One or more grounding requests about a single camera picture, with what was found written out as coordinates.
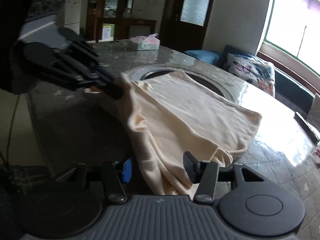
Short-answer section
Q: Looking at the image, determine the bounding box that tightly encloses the white refrigerator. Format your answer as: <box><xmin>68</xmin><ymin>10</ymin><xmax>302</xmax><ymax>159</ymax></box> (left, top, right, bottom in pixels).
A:
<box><xmin>64</xmin><ymin>0</ymin><xmax>83</xmax><ymax>34</ymax></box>

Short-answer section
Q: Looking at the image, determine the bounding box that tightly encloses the black remote control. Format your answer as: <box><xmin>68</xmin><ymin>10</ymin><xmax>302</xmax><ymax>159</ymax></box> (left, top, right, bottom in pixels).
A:
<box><xmin>294</xmin><ymin>112</ymin><xmax>320</xmax><ymax>142</ymax></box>

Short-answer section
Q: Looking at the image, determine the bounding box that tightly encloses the tissue box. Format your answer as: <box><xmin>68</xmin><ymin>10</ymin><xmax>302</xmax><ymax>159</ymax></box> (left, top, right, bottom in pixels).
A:
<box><xmin>128</xmin><ymin>33</ymin><xmax>161</xmax><ymax>51</ymax></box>

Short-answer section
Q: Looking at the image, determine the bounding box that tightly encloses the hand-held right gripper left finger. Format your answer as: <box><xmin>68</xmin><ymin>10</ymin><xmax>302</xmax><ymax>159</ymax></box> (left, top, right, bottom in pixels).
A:
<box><xmin>56</xmin><ymin>158</ymin><xmax>132</xmax><ymax>204</ymax></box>

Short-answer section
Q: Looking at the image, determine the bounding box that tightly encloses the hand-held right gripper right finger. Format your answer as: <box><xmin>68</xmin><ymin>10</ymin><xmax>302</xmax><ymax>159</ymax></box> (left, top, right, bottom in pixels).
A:
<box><xmin>183</xmin><ymin>151</ymin><xmax>265</xmax><ymax>203</ymax></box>

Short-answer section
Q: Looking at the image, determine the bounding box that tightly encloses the cream garment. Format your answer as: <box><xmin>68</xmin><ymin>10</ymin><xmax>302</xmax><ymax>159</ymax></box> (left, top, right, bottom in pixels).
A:
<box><xmin>84</xmin><ymin>70</ymin><xmax>263</xmax><ymax>196</ymax></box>

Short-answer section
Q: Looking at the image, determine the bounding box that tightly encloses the green and yellow box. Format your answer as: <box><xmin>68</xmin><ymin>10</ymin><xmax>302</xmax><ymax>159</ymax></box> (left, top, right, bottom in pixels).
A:
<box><xmin>101</xmin><ymin>24</ymin><xmax>116</xmax><ymax>41</ymax></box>

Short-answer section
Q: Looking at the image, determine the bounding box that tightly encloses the butterfly print pillow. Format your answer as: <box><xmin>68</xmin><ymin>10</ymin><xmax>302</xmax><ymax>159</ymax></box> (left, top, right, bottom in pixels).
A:
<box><xmin>223</xmin><ymin>52</ymin><xmax>276</xmax><ymax>97</ymax></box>

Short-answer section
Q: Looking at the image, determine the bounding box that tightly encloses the dark wooden desk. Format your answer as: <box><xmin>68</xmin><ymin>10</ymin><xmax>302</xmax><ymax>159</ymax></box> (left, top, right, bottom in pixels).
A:
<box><xmin>96</xmin><ymin>17</ymin><xmax>158</xmax><ymax>43</ymax></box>

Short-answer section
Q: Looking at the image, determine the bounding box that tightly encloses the blue sofa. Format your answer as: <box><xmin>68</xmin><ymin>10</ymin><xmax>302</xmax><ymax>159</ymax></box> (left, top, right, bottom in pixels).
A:
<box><xmin>184</xmin><ymin>45</ymin><xmax>316</xmax><ymax>117</ymax></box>

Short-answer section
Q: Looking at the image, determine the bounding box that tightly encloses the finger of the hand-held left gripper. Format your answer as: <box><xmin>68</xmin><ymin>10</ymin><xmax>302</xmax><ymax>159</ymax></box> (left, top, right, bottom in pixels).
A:
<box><xmin>59</xmin><ymin>27</ymin><xmax>115</xmax><ymax>80</ymax></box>
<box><xmin>50</xmin><ymin>51</ymin><xmax>124</xmax><ymax>99</ymax></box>

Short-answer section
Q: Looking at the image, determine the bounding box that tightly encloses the window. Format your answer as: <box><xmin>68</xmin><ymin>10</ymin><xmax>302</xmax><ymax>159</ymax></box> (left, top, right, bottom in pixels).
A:
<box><xmin>261</xmin><ymin>0</ymin><xmax>320</xmax><ymax>67</ymax></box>

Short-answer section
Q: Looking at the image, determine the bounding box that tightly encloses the dark wooden door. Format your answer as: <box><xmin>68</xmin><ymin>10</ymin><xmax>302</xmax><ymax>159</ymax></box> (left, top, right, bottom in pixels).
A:
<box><xmin>159</xmin><ymin>0</ymin><xmax>218</xmax><ymax>53</ymax></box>

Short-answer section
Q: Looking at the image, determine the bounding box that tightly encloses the tall dark wooden cabinet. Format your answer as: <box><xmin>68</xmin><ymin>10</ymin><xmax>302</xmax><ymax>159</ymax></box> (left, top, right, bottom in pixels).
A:
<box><xmin>86</xmin><ymin>0</ymin><xmax>138</xmax><ymax>43</ymax></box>

